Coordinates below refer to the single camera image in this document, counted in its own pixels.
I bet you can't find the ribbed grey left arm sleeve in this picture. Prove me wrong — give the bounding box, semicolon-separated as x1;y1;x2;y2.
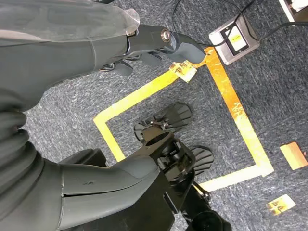
0;90;63;231

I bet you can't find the worn yellow tape patch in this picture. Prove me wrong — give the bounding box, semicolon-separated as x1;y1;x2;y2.
168;61;198;84
266;194;297;216

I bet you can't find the black ribbed robot foot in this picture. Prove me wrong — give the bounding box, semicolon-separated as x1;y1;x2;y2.
190;145;215;177
134;102;193;143

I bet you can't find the black robot leg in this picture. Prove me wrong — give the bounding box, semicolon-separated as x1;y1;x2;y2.
59;122;233;231

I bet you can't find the silver floor socket box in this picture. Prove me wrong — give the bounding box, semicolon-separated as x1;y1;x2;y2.
208;14;260;66

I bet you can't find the white framed floor panel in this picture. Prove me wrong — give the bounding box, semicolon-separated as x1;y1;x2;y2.
279;0;308;23

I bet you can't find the plain yellow tape patch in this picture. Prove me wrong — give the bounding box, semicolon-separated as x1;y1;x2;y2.
279;141;308;171

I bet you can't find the black cable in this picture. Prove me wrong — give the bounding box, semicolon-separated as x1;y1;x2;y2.
260;21;308;42
172;0;256;47

